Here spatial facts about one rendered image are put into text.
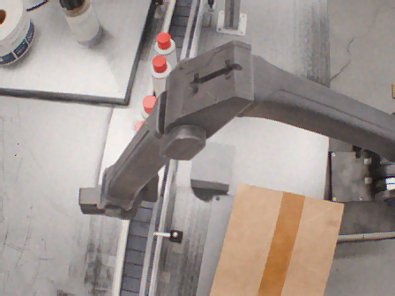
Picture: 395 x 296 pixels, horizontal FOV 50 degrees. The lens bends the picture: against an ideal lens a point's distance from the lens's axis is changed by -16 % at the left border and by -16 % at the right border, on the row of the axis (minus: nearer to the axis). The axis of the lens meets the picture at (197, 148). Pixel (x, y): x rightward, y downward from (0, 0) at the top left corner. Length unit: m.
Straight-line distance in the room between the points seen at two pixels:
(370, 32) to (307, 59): 1.24
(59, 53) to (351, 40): 1.63
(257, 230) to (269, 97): 0.48
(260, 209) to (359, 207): 1.04
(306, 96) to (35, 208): 0.96
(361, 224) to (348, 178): 0.21
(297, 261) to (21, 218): 0.79
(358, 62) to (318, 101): 1.93
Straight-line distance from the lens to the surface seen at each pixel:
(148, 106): 1.07
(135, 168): 0.73
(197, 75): 0.55
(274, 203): 0.97
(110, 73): 1.36
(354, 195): 1.94
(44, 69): 1.43
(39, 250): 1.33
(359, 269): 2.19
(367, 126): 0.62
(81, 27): 1.33
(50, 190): 1.34
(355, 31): 2.60
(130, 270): 1.21
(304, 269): 0.97
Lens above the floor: 2.07
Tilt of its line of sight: 73 degrees down
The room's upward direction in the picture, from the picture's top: 5 degrees counter-clockwise
